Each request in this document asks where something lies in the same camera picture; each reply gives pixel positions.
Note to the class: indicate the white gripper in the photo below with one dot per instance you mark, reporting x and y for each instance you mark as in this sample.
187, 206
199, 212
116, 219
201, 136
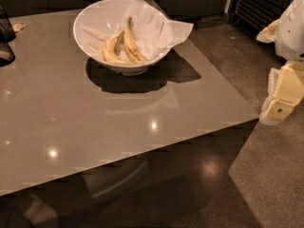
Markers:
292, 35

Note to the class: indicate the yellow banana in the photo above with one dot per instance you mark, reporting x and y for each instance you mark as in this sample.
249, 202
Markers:
130, 47
109, 49

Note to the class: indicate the white ceramic bowl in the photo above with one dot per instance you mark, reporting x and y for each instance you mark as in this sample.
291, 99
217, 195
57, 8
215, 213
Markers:
95, 19

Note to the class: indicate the white crumpled paper sheet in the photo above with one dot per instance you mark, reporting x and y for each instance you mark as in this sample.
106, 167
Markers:
158, 29

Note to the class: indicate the small brown scrap on table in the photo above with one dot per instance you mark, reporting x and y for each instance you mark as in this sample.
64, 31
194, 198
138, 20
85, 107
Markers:
18, 27

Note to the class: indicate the dark object at table edge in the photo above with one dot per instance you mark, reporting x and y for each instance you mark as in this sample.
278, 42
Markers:
6, 35

